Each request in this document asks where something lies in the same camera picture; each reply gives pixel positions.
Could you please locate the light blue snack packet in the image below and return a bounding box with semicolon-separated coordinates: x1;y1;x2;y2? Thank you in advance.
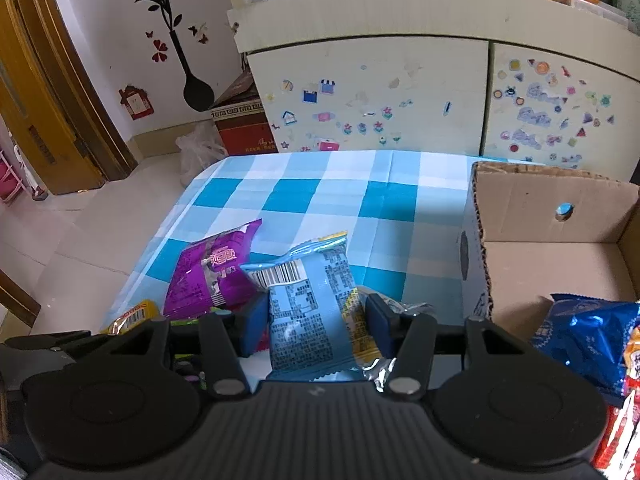
241;232;381;382

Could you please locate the shiny blue snack bag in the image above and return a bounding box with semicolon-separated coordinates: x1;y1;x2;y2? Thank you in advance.
529;292;639;405

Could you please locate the red snack packet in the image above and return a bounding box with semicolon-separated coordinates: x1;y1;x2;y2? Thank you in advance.
592;327;640;480

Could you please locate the green snack packet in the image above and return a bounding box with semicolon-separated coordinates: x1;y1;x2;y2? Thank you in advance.
169;310;245;396

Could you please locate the silver foil snack packet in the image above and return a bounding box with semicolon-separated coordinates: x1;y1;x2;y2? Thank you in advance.
361;286;436;394

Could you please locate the purple snack packet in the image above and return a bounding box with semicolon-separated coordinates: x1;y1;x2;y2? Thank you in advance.
163;219;262;320

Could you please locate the small yellow snack packet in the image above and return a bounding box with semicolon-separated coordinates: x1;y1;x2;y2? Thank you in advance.
102;300;160;336

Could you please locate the blue checkered tablecloth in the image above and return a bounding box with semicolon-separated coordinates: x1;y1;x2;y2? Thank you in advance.
105;151;488;324

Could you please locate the open cardboard box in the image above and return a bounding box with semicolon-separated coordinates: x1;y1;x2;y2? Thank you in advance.
459;162;639;340

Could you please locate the pink shoe rack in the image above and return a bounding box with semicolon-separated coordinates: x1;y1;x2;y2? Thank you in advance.
1;145;49;204

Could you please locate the clear plastic bag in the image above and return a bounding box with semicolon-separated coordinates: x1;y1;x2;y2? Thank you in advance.
176;122;229;188

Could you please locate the red brown carton box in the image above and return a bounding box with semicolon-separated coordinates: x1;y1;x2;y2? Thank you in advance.
210;70;278;156

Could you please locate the red house outlet decal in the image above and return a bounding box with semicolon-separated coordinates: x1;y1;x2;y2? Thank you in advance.
118;86;154;120

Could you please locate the cream sticker-covered cabinet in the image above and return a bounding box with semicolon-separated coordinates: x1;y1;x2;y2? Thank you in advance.
228;0;639;180

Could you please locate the black vase wall decal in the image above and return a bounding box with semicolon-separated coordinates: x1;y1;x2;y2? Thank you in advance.
136;0;216;113

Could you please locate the wooden door frame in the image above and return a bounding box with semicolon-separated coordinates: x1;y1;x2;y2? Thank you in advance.
1;0;138;195

